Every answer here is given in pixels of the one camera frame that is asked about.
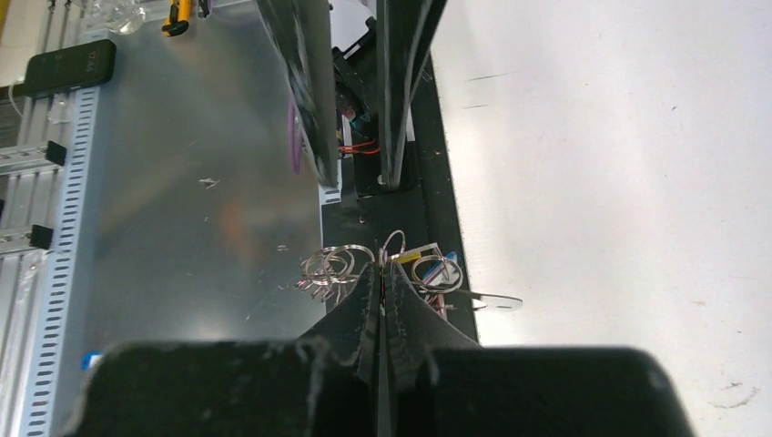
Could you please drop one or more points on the black phone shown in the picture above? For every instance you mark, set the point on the black phone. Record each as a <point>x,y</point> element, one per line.
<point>69,69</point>

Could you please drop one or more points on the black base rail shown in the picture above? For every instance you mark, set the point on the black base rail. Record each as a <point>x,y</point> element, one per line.
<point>397,191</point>

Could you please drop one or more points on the metal base plate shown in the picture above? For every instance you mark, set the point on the metal base plate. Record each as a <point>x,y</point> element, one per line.
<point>176,217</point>

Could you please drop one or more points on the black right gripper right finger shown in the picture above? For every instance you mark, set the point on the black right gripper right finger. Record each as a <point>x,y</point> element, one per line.
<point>442,383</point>

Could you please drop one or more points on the yellow black utility knife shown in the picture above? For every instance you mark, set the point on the yellow black utility knife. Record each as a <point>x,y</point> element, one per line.
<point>177,22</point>

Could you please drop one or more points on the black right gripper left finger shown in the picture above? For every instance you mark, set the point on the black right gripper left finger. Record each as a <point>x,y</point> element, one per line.
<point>319,384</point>

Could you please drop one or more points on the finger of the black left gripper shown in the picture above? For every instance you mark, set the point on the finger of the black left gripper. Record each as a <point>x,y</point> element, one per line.
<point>300,32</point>
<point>404,33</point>

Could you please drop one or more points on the large steel keyring plate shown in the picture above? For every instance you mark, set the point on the large steel keyring plate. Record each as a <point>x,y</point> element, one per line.
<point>329,274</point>

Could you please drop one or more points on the blue key tag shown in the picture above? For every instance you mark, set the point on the blue key tag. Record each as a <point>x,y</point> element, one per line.
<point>90,360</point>

